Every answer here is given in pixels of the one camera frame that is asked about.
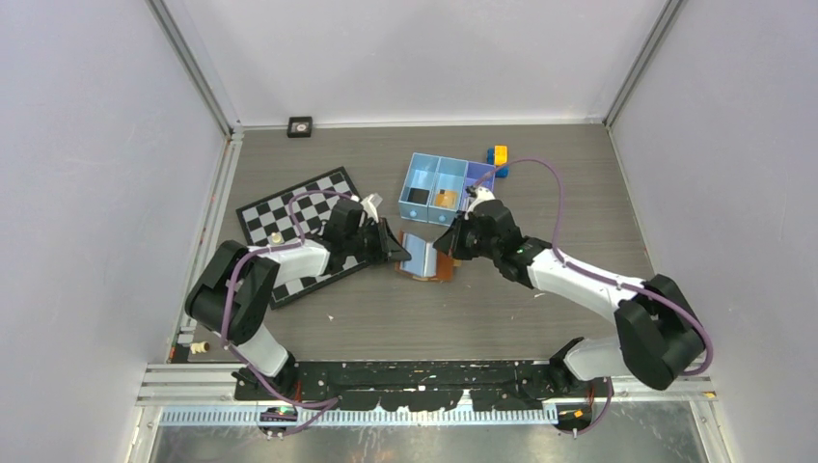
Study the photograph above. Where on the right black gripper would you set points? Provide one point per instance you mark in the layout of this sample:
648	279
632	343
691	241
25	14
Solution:
450	242

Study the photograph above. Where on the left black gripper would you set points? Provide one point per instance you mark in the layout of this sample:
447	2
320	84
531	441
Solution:
387	246

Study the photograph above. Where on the brown leather card holder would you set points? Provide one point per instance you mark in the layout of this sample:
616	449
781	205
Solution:
425	263

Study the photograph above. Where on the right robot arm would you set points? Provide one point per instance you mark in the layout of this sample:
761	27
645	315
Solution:
657	337

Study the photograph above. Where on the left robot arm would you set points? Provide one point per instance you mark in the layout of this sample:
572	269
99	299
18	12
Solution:
232	294

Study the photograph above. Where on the orange card in bin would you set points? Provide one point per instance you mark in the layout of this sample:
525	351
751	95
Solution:
446	199

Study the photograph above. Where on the black card in bin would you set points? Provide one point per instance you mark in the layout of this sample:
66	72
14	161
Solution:
417	196

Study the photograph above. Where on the light blue middle bin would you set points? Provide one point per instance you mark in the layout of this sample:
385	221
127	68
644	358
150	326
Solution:
449	175

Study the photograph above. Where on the light blue bin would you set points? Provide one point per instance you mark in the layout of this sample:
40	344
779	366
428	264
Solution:
420	174
449	175

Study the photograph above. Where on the light blue left bin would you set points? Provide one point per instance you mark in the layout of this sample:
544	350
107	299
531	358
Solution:
420	174

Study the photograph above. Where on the purple right bin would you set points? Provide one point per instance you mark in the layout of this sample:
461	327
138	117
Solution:
476	171

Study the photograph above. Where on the blue yellow toy block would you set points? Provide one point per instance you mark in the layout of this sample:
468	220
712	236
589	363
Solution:
498	157

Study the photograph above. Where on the black white chessboard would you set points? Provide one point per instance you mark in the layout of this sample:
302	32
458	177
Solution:
303	207

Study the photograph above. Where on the small chess piece on board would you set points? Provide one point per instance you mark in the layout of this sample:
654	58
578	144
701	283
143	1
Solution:
275	238

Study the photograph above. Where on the small black square box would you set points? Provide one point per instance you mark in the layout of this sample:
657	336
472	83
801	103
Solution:
300	127

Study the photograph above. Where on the cream chess piece on floor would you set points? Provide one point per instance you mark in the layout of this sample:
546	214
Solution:
198	348

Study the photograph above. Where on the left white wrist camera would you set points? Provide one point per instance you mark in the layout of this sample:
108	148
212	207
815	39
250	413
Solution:
370	205

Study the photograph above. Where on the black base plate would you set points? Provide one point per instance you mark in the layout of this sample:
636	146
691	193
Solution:
420	386

